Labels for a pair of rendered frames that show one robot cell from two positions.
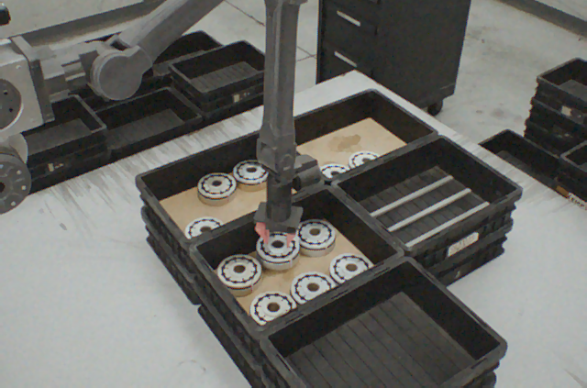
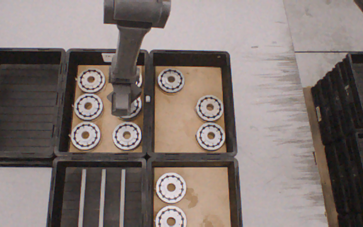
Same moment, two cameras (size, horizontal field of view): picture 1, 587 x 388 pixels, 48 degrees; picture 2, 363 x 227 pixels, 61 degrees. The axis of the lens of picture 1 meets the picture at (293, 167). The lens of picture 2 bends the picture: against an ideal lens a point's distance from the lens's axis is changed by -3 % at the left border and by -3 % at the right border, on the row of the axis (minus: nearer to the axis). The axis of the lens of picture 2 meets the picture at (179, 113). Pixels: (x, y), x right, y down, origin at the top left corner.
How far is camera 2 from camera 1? 1.47 m
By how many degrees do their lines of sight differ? 62
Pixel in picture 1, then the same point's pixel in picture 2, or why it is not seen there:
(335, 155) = (201, 212)
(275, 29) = not seen: hidden behind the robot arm
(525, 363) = not seen: outside the picture
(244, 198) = (193, 122)
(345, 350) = (49, 102)
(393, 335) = (38, 130)
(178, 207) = (208, 82)
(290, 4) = not seen: hidden behind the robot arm
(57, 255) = (232, 36)
